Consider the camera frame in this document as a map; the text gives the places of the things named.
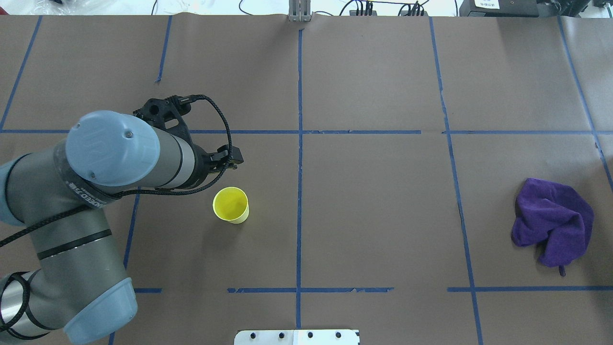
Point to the power strip with plugs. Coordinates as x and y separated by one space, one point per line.
387 8

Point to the black equipment box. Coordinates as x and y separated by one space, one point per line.
522 8

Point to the clear plastic bag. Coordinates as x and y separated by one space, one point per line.
71 7

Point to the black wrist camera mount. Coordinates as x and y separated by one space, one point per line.
166 114

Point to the yellow plastic cup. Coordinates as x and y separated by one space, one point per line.
231 204

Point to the purple crumpled cloth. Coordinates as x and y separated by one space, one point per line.
554 217

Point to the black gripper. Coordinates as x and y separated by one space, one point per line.
201 168

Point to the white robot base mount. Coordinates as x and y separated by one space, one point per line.
298 337

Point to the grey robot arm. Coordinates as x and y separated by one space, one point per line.
58 195

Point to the aluminium extrusion post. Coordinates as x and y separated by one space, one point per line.
299 11

